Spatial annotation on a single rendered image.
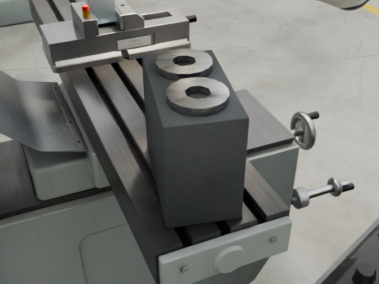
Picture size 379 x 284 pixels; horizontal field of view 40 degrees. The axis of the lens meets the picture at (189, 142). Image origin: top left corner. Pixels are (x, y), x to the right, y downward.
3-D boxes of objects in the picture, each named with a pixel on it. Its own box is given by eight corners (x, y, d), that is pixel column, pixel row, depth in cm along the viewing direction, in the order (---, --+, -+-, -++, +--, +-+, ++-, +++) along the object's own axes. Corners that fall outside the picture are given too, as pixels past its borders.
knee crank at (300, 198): (346, 182, 158) (349, 167, 155) (358, 194, 154) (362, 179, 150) (283, 202, 151) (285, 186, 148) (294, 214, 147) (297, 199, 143)
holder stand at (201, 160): (210, 138, 99) (212, 41, 87) (242, 218, 81) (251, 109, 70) (146, 146, 97) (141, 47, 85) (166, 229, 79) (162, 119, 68)
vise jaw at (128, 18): (128, 9, 133) (127, -6, 131) (145, 27, 124) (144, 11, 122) (106, 13, 132) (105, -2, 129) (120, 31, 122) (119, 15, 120)
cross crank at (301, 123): (302, 133, 164) (307, 101, 157) (324, 154, 155) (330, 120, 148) (257, 145, 159) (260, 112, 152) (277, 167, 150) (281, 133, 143)
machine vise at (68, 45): (170, 26, 142) (170, -14, 136) (192, 48, 131) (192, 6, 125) (42, 48, 131) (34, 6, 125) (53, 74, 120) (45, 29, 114)
